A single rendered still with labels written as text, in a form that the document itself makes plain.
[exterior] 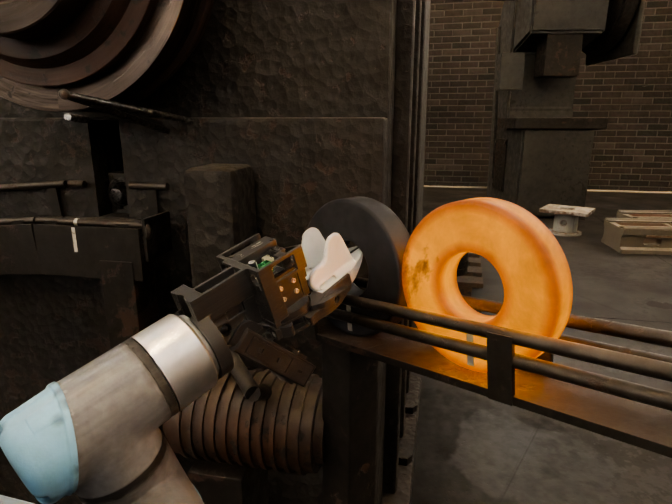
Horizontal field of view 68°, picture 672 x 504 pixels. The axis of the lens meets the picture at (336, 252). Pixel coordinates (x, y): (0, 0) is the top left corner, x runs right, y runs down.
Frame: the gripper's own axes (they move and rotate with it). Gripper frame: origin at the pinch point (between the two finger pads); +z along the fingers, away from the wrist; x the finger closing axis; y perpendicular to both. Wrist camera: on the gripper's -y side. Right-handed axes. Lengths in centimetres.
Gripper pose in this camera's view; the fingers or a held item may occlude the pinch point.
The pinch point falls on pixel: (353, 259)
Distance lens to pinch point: 56.1
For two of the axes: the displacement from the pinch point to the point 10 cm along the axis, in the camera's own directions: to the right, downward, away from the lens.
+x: -6.8, -1.9, 7.0
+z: 6.9, -4.6, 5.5
